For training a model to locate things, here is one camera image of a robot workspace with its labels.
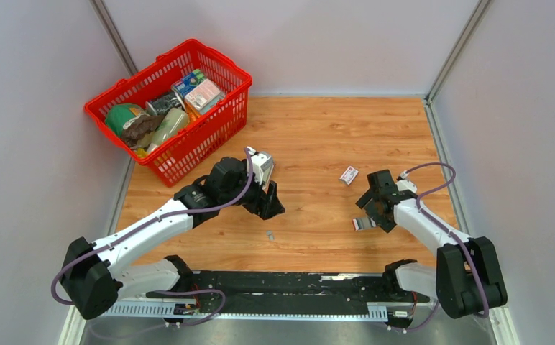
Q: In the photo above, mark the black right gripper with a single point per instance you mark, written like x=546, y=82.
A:
x=381, y=222

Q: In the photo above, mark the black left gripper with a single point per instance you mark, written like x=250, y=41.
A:
x=265, y=205

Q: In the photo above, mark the small red white staple box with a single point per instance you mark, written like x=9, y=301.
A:
x=348, y=176

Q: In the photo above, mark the grey staple strip box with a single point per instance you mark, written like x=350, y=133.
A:
x=361, y=224

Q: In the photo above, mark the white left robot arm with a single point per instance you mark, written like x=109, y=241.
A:
x=96, y=274

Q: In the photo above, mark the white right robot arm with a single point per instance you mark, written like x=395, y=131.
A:
x=467, y=278

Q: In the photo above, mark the red plastic shopping basket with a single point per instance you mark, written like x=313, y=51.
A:
x=180, y=154

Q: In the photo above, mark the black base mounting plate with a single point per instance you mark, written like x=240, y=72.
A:
x=295, y=293

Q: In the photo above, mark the pale green bottle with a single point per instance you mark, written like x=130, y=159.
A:
x=174, y=121

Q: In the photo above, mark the pink white carton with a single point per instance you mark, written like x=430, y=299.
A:
x=204, y=97

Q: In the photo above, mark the blue green box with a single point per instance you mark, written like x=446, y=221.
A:
x=188, y=82

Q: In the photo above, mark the dark patterned can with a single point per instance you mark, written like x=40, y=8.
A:
x=161, y=105

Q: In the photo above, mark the brown crumpled bag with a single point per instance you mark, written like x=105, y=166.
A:
x=135, y=130

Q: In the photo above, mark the green round package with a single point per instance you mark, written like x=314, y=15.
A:
x=122, y=116

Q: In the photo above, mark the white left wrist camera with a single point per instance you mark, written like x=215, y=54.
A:
x=261, y=165

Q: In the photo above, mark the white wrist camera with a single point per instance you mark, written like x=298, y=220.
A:
x=261, y=165
x=404, y=183

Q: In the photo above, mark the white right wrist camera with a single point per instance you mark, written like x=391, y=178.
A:
x=404, y=183

